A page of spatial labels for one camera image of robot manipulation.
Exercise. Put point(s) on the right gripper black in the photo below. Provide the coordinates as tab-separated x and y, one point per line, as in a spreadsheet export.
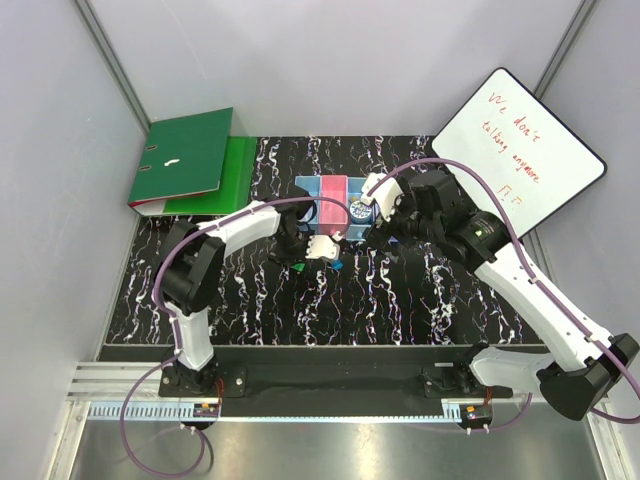
381	232

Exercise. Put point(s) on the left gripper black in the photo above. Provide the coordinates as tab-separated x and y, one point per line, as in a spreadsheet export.
292	258

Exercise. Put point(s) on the black highlighter green cap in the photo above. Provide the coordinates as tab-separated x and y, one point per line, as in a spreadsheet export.
295	265

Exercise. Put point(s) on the sky blue drawer box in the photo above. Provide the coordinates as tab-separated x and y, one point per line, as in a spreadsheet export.
312	184

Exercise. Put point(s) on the black highlighter blue cap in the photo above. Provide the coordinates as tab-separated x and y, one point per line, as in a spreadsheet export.
337	264

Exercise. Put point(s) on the pink drawer box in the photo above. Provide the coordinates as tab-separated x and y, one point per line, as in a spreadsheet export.
332	218

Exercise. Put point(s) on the blue cleaning gel jar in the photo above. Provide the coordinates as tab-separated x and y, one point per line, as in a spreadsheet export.
360	213

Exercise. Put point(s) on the light blue drawer box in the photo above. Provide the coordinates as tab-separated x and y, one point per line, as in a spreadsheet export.
354	188

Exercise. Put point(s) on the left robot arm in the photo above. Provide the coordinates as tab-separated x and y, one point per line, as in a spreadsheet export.
188	271

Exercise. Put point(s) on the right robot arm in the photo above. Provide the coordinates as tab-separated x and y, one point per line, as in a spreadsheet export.
583	362

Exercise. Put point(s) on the bright green plastic folder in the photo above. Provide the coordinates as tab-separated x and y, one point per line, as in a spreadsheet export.
235	182

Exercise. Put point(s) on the black marble pattern mat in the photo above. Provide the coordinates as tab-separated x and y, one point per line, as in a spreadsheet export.
419	299

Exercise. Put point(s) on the whiteboard with red writing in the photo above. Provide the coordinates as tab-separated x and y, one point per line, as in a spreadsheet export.
532	162

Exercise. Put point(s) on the dark green lever arch binder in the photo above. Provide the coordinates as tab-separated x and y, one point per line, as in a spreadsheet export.
182	157

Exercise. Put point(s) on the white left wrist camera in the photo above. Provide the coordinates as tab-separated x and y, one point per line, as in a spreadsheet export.
324	247

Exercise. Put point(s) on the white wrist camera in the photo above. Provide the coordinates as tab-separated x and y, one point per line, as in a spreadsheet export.
383	192
324	247

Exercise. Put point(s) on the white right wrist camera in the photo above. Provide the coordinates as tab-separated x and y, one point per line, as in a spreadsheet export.
383	192

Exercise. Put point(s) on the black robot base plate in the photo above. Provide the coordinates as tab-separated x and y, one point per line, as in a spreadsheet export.
335	383

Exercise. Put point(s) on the aluminium frame rail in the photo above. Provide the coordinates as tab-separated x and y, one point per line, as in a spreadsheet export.
114	390

